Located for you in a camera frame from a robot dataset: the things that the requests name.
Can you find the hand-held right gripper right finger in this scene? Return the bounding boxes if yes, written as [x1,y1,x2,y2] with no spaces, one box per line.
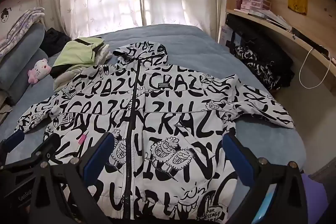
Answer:
[222,133,328,224]

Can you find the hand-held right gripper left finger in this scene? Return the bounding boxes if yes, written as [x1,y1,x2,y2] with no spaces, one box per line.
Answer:
[28,132,116,224]

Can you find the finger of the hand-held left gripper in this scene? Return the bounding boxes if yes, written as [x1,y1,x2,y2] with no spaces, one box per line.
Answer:
[0,132,26,161]
[31,132,64,162]

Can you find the black and white printed jacket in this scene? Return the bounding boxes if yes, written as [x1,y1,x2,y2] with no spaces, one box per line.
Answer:
[16,43,296,222]

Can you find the black and white patterned clothes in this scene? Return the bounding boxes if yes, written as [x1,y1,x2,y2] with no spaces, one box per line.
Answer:
[234,46,282,90]

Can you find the white puffer jacket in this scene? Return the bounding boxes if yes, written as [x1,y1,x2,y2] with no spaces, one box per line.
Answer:
[52,44,113,92]

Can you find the blue-grey pillow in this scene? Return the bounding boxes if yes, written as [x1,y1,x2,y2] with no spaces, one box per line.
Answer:
[0,22,49,106]

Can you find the white and pink cat plush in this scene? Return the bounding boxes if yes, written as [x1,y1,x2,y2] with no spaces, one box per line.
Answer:
[28,58,51,84]

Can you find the purple mat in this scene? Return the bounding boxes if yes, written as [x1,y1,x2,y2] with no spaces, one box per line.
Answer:
[299,173,330,224]

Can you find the light green jacket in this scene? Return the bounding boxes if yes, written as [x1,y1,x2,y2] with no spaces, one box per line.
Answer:
[50,37,105,77]

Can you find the black clothing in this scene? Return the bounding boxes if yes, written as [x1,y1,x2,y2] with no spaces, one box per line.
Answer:
[39,28,71,58]

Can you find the floral quilt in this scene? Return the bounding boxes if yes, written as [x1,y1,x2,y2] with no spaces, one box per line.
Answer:
[0,7,45,55]

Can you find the white cardboard box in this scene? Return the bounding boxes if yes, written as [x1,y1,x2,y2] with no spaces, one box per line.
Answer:
[218,27,243,47]

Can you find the blue-grey bed blanket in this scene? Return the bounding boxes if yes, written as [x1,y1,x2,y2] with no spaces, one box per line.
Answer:
[0,23,307,224]

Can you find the black power strip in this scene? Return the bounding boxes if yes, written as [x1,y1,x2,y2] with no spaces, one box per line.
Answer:
[291,27,328,56]

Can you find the stack of papers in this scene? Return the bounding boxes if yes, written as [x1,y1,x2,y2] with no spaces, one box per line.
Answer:
[249,9,293,30]

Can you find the pink drawer organiser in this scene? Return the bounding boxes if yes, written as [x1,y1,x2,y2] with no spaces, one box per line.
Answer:
[240,0,271,12]

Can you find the white cable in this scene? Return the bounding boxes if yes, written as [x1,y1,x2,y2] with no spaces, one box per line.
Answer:
[299,47,331,89]

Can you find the cartoon wall sticker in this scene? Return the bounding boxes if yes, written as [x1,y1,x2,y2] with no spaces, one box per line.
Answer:
[0,5,13,24]

